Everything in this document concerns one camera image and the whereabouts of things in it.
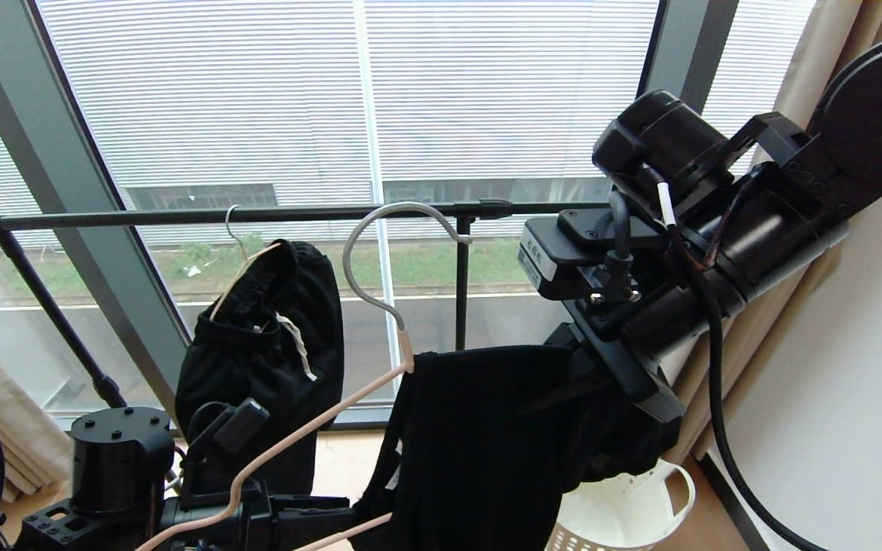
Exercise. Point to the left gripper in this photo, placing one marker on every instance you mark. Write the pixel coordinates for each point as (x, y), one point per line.
(211, 528)

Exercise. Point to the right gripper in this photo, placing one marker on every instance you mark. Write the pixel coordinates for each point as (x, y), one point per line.
(663, 321)

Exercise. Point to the black shorts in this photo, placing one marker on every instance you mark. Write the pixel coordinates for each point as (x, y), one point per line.
(257, 383)

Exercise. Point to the black garment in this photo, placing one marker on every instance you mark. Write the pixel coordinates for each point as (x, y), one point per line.
(487, 444)

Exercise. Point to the pink clothes hanger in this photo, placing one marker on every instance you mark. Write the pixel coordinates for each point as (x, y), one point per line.
(349, 252)
(230, 222)

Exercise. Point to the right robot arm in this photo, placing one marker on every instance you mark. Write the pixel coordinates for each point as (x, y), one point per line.
(793, 222)

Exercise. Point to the white laundry basket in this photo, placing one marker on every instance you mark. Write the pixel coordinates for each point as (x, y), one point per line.
(625, 513)

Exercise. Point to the black clothes rack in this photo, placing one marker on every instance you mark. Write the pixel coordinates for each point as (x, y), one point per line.
(142, 217)

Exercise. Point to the beige curtain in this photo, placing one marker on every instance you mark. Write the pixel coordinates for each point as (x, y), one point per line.
(801, 61)
(12, 413)

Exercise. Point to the window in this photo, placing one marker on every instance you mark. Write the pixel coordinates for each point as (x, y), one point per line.
(219, 92)

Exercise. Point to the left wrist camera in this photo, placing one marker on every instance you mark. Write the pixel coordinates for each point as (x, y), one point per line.
(238, 425)

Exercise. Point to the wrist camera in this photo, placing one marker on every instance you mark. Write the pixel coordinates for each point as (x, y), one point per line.
(563, 264)
(238, 425)

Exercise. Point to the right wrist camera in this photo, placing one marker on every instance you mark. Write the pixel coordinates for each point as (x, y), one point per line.
(563, 264)

